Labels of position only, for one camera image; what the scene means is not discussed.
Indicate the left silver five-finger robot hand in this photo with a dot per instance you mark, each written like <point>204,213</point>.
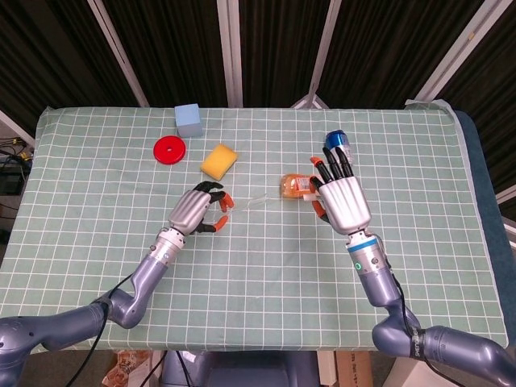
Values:
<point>189,209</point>

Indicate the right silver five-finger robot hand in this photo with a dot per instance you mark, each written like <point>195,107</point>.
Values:
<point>346,201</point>

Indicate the clear glass test tube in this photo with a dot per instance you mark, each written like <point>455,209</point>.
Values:
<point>254,201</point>

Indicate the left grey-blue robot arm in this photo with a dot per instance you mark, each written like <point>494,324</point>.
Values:
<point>149,278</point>

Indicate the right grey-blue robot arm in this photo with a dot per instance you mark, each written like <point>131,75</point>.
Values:
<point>379,286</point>

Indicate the yellow sponge with dark base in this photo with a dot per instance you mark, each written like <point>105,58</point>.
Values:
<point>217,161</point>

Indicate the orange drink plastic bottle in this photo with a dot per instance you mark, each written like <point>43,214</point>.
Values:
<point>292,187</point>

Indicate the red plastic disc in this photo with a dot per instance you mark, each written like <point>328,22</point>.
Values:
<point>163,155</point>

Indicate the blue and silver drink can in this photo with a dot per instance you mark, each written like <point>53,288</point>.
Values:
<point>336,139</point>

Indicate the green checked tablecloth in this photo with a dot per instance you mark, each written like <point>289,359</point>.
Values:
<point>258,262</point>

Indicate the light blue foam cube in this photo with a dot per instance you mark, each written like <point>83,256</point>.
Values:
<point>188,123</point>

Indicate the blue padded table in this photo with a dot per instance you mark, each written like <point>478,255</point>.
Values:
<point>483,181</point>

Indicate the dark brown curtain panel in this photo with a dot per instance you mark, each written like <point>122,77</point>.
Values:
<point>278,48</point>
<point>496,80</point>
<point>173,48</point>
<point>40,52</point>
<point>387,48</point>

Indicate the white box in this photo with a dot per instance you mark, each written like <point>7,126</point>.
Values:
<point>326,367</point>

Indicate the patterned snack bag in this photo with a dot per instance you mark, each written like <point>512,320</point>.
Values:
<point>129,367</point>

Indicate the brown cardboard box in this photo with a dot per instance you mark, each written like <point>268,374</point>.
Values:
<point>354,371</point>

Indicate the grey-blue robot torso base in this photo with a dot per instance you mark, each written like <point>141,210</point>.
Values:
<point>250,371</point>

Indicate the black equipment box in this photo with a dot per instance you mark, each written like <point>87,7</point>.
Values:
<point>12,181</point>

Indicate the white partition frame post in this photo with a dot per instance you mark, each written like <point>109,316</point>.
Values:
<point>233,52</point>
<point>455,50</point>
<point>16,127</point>
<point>118,52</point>
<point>507,196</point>
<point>326,40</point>

